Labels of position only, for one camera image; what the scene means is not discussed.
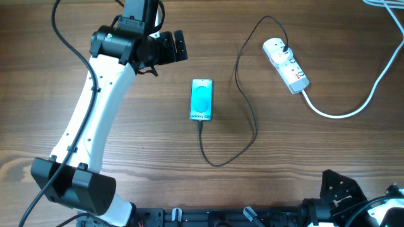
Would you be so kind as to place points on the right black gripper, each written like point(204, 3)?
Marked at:
point(349, 186)

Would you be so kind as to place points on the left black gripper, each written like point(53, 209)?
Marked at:
point(169, 55)

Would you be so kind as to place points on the blue screen Galaxy smartphone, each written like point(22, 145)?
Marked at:
point(201, 99)

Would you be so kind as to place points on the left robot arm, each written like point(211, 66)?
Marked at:
point(133, 44)

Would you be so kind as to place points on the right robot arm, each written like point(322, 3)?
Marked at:
point(386, 210)

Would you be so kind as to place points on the white USB charger plug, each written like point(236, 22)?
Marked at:
point(279, 56)

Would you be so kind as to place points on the white power strip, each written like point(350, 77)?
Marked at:
point(290, 71)

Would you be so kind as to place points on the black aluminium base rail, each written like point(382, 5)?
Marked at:
point(177, 217)

